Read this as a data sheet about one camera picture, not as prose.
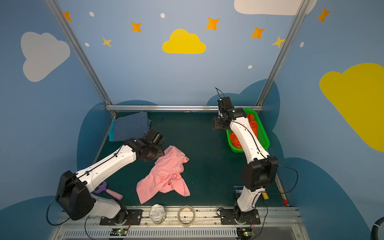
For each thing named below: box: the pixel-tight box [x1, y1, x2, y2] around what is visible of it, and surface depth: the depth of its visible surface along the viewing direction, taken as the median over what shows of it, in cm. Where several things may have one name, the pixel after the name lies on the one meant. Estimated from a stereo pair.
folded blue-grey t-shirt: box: [108, 111, 152, 142], surface depth 110 cm
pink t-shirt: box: [136, 145, 191, 205], surface depth 86 cm
